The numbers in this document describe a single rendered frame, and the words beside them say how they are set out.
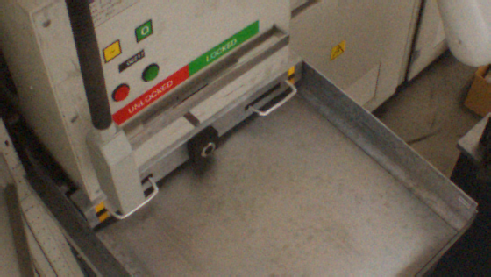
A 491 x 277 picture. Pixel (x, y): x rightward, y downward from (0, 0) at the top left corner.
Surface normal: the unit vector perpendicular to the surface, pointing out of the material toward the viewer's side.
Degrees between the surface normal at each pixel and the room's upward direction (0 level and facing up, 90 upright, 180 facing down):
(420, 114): 0
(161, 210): 0
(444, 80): 0
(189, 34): 90
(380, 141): 90
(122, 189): 90
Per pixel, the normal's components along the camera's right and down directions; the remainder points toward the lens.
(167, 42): 0.66, 0.60
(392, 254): -0.02, -0.59
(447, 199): -0.75, 0.54
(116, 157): 0.57, 0.23
